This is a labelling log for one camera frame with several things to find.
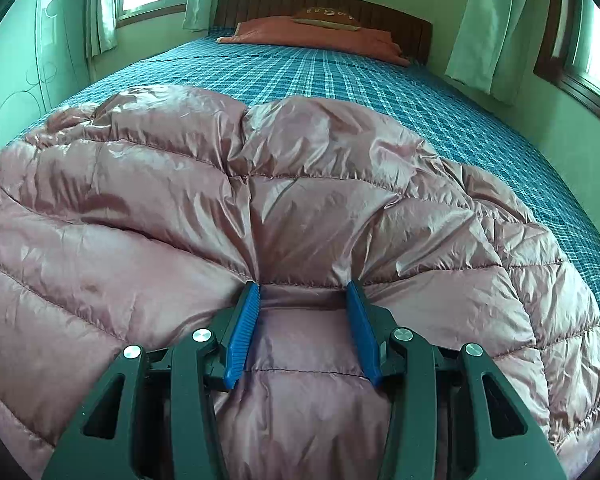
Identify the pale green side curtain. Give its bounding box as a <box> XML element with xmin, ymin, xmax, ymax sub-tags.
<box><xmin>445</xmin><ymin>0</ymin><xmax>527</xmax><ymax>105</ymax></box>

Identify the pink puffer down jacket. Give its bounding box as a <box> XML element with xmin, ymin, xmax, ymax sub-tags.
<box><xmin>0</xmin><ymin>86</ymin><xmax>600</xmax><ymax>479</ymax></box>

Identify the orange folded blanket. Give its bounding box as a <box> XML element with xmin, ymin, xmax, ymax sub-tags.
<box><xmin>216</xmin><ymin>16</ymin><xmax>411</xmax><ymax>66</ymax></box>

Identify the blue plaid bed sheet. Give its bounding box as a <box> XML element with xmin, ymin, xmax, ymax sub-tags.
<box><xmin>9</xmin><ymin>27</ymin><xmax>600</xmax><ymax>340</ymax></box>

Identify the brown embroidered pillow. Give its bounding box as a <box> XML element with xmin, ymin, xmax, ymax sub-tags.
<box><xmin>292</xmin><ymin>6</ymin><xmax>361</xmax><ymax>32</ymax></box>

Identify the dark wooden headboard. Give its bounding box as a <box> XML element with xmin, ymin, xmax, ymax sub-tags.
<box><xmin>212</xmin><ymin>0</ymin><xmax>435</xmax><ymax>66</ymax></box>

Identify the side window wooden frame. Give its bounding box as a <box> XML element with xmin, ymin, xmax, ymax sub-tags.
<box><xmin>534</xmin><ymin>0</ymin><xmax>600</xmax><ymax>119</ymax></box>

